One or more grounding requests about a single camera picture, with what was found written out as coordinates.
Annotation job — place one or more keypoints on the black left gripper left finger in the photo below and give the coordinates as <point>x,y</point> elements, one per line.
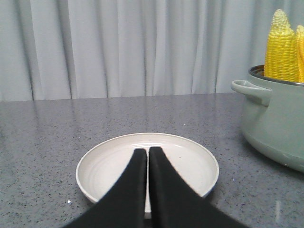
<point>123,206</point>

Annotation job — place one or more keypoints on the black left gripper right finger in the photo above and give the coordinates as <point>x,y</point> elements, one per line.
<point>174,204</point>

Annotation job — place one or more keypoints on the pale yellow corn cob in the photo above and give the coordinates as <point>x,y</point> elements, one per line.
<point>281,57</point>

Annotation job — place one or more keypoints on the bright yellow corn cob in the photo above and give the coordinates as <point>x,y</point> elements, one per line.
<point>300,51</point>

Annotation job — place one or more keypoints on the white round plate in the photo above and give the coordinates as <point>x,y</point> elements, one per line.
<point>100,168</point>

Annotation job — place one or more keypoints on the green electric cooking pot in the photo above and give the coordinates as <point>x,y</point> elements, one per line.
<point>272,119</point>

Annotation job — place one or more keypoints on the white pleated curtain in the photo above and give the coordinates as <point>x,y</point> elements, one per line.
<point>63,49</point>

